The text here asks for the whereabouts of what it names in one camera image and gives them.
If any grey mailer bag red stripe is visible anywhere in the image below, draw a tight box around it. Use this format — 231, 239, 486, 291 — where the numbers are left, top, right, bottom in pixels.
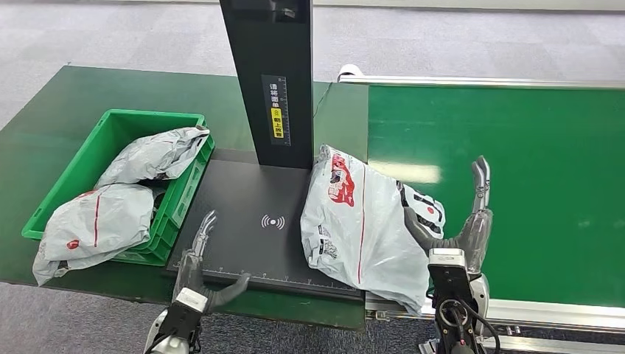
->
32, 183, 156, 287

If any green plastic crate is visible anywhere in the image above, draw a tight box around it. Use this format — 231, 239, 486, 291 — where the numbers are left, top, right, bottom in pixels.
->
21, 108, 216, 267

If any white conveyor end roller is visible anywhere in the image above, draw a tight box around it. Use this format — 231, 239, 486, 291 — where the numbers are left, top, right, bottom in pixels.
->
337, 63, 365, 83

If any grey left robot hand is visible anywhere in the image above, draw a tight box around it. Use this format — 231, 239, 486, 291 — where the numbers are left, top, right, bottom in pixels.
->
173, 211, 251, 313

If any thin black scanner cable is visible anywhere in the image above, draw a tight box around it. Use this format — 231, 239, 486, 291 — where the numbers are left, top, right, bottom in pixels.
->
312, 82, 334, 119

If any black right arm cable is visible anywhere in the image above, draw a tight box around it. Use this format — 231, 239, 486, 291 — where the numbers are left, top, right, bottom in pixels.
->
436, 298, 501, 354

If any grey mailer bag black print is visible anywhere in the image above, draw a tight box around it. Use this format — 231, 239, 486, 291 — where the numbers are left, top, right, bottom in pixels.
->
300, 144, 446, 316

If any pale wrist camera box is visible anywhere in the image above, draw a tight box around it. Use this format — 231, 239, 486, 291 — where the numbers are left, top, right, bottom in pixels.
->
155, 287, 210, 343
427, 248, 474, 343

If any aluminium conveyor side rail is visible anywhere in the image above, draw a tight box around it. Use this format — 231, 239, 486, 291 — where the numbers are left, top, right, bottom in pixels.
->
364, 291, 625, 354
338, 74, 625, 90

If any black yellow column label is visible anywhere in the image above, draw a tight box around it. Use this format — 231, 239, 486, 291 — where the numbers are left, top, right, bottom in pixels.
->
261, 74, 292, 147

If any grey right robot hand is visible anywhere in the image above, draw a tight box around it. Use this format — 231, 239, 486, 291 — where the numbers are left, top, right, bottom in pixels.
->
403, 155, 494, 274

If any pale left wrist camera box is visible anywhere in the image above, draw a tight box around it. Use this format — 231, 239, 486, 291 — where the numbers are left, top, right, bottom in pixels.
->
155, 287, 210, 343

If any green conveyor belt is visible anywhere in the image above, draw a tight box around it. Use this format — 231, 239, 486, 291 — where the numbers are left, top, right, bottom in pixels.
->
366, 85, 625, 309

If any black scanner machine with column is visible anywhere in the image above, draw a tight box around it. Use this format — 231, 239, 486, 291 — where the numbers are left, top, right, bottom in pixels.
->
163, 0, 368, 302

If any crumpled plain grey mailer bag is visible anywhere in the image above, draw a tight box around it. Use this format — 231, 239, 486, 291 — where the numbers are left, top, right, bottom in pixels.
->
94, 127, 211, 190

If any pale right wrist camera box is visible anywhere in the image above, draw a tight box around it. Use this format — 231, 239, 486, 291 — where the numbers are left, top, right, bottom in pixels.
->
427, 248, 474, 343

